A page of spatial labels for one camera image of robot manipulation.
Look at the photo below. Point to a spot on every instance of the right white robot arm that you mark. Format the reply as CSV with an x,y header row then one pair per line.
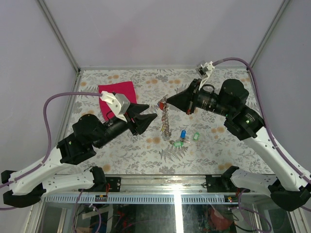
x,y
288,188

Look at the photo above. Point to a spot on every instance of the blue tag key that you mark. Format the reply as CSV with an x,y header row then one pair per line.
x,y
183,135

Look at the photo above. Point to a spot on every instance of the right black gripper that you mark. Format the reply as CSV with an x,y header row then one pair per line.
x,y
186,100

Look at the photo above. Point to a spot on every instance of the floral table mat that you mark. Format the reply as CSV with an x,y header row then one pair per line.
x,y
151,153

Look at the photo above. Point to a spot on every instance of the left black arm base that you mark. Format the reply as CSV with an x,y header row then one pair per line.
x,y
110,185

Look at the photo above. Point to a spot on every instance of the aluminium front rail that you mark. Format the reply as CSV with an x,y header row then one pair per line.
x,y
149,189

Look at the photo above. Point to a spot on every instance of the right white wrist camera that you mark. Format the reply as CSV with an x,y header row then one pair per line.
x,y
205,70

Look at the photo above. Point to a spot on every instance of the red cloth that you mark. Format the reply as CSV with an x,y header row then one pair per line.
x,y
126,88

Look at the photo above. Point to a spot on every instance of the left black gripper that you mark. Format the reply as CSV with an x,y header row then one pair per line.
x,y
142,121

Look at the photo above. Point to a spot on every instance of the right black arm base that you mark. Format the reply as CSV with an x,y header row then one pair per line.
x,y
221,183

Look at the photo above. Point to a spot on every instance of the green tag key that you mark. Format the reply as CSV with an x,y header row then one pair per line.
x,y
196,136
178,143

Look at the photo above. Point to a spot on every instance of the red tag key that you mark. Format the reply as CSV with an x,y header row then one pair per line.
x,y
161,105

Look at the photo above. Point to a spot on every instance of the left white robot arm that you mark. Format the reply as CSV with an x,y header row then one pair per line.
x,y
28,186

